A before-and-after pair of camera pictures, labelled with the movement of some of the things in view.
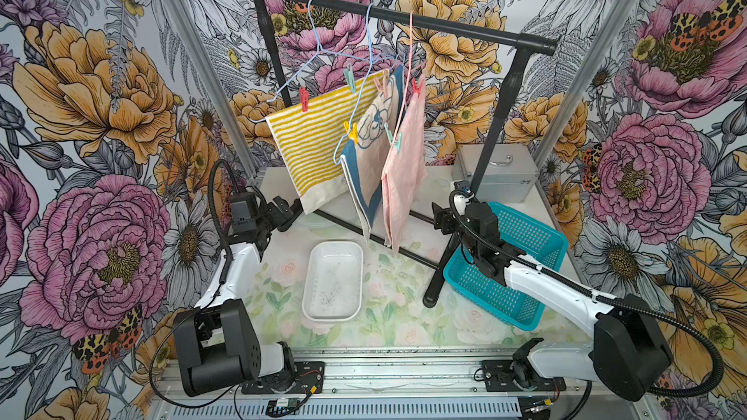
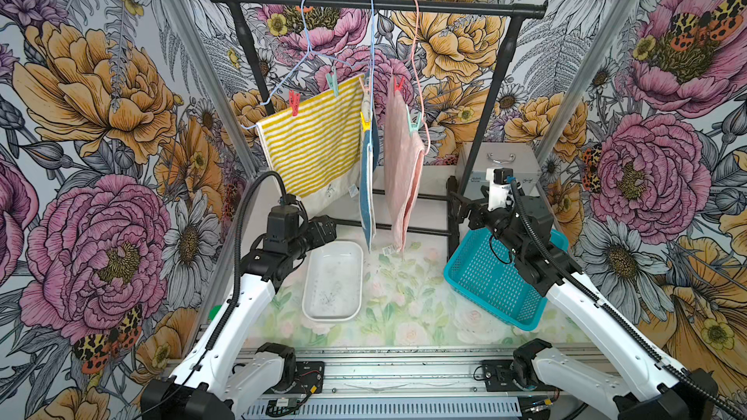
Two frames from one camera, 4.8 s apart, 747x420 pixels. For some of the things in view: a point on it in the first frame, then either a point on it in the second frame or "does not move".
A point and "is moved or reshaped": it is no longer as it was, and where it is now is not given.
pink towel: [405, 176] is moved or reshaped
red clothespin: [417, 89] -> [399, 87]
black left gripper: [277, 218] -> [328, 230]
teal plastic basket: [525, 234] does not move
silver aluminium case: [512, 178] does not move
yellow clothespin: [352, 133] -> [366, 124]
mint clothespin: [398, 142] -> [412, 126]
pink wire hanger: [407, 80] -> [418, 78]
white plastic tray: [333, 282] does not move
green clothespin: [350, 78] -> [333, 82]
